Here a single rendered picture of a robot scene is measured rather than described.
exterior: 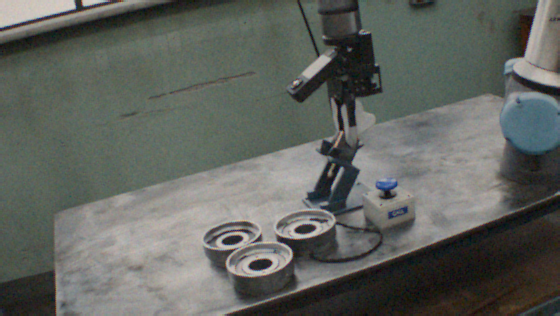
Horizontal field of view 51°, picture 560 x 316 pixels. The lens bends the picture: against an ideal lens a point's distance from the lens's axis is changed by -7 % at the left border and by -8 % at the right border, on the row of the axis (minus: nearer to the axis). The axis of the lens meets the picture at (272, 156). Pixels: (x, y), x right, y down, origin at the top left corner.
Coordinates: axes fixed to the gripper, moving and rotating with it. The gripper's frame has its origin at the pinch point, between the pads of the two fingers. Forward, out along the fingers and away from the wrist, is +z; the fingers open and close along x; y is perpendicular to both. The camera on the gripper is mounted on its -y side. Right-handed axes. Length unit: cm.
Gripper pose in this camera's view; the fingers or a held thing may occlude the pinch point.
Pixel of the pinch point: (345, 140)
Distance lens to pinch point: 119.0
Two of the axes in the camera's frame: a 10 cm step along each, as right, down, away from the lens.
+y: 9.4, -2.5, 2.3
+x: -3.0, -2.9, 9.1
